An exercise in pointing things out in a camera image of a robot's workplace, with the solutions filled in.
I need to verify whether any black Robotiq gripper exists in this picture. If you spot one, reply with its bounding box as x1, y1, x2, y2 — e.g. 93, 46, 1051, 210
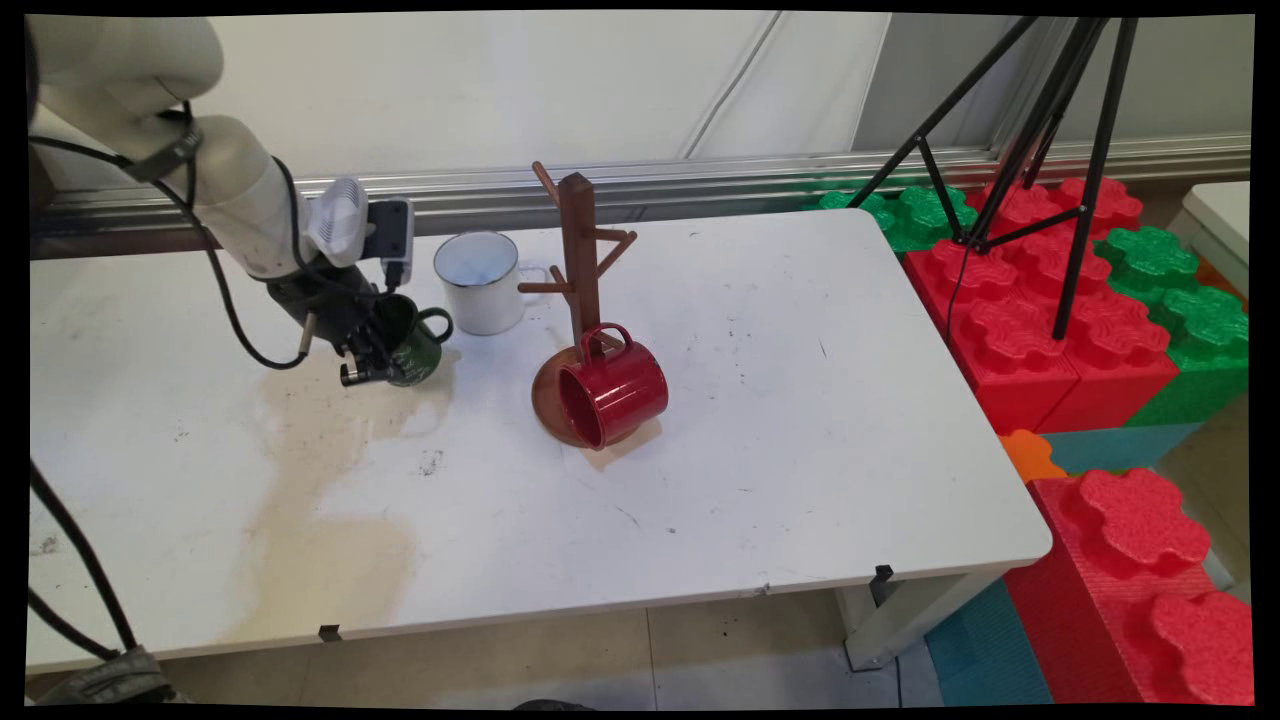
268, 265, 406, 388

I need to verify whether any green enamel mug white print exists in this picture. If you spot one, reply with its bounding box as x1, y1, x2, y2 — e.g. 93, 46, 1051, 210
375, 295, 454, 388

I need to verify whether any brown wooden mug tree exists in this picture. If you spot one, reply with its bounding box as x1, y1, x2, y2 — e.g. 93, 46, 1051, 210
518, 160, 641, 451

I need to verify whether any red enamel mug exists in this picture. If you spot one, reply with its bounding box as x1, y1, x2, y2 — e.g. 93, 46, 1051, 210
555, 322, 669, 451

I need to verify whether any green foam building block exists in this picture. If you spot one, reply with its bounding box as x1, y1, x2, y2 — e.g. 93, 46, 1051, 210
805, 187, 978, 256
1095, 228, 1251, 429

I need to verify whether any white table leg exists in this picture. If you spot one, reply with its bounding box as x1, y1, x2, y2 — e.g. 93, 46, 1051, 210
835, 560, 1011, 672

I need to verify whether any red foam building block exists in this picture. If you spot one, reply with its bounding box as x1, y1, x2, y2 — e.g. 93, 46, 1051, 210
1035, 178, 1181, 433
905, 180, 1086, 436

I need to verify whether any teal foam mat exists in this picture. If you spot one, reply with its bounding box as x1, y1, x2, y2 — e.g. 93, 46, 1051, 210
925, 580, 1053, 707

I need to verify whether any black tripod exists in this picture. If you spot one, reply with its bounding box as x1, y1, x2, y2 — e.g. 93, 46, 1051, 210
848, 15, 1141, 343

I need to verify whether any large red foam block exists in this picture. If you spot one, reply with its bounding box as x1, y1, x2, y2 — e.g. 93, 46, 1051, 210
1005, 468, 1254, 706

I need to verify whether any white side table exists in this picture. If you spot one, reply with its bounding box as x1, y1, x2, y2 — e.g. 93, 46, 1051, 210
1180, 183, 1251, 297

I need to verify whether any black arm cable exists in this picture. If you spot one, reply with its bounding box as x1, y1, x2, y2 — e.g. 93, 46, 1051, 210
28, 100, 321, 371

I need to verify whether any grey cable strap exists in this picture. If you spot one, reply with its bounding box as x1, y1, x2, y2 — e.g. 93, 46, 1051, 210
125, 115, 206, 184

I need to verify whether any black floor cable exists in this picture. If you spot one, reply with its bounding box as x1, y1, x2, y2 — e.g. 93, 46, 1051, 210
28, 460, 139, 661

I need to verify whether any aluminium wall rail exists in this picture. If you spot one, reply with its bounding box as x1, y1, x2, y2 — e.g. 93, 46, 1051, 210
30, 135, 1251, 261

